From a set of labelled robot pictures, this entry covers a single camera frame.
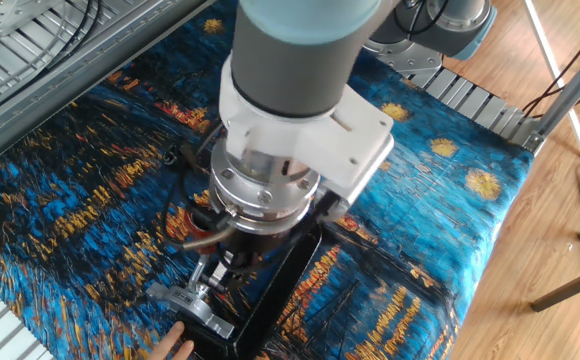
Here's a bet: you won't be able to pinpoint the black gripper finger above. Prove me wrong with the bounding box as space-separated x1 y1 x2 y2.
206 259 232 294

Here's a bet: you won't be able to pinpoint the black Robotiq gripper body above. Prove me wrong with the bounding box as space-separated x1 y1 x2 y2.
217 227 292 275

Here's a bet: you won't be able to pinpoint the black C-clamp with silver screw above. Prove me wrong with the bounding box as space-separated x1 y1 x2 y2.
173 219 324 360

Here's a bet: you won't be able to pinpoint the silver metal lever base block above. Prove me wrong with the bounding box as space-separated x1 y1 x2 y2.
145 279 236 342

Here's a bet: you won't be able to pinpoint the bare human hand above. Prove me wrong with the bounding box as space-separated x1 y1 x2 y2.
146 320 196 360

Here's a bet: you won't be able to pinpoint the blue starry night tablecloth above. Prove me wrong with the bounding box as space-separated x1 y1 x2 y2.
0 0 536 360

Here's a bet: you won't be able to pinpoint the silver metal mounting plate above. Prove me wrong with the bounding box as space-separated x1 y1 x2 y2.
0 0 67 38

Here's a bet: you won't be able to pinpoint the thin white diagonal rod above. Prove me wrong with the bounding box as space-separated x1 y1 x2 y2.
521 0 580 163

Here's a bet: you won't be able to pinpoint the grey metal table rail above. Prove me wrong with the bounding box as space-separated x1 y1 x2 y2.
0 0 217 174

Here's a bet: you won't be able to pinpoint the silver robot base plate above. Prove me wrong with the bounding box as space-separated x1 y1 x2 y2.
364 39 445 77

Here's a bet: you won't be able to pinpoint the black cables on floor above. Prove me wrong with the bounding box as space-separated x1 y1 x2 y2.
521 13 580 120

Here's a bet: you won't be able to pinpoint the aluminium frame post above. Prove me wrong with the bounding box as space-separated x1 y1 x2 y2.
521 41 580 155

